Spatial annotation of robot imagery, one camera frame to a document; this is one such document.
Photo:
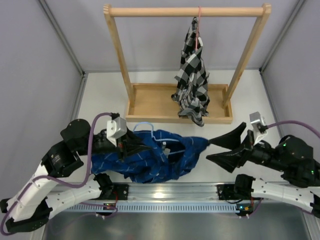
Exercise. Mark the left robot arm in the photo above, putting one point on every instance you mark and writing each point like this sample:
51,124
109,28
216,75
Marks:
63,178

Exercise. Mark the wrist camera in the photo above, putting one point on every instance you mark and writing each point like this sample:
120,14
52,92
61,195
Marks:
115,129
259,127

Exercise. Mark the light blue hanger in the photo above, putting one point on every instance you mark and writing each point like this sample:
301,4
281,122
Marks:
160,140

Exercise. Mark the blue plaid shirt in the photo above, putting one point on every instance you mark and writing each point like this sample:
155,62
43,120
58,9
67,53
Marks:
163,162

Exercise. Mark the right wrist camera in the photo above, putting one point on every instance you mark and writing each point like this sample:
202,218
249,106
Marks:
259,127

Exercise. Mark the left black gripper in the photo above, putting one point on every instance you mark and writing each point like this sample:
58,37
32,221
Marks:
130,145

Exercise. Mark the pink hanger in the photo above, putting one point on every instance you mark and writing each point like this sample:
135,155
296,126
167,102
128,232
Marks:
198,27

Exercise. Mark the black white checkered shirt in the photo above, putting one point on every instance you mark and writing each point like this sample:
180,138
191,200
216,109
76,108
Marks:
192,90

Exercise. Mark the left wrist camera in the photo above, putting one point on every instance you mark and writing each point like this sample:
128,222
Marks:
115,129

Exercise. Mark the grey slotted cable duct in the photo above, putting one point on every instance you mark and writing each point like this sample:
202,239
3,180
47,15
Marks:
161,207

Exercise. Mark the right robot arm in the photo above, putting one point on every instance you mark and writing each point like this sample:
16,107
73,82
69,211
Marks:
292,157

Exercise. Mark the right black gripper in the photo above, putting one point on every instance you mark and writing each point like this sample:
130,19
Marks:
228,160

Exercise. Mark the wooden clothes rack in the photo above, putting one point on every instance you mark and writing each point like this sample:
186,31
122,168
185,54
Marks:
150,101

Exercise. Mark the aluminium mounting rail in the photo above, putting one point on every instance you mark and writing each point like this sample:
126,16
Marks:
163,192

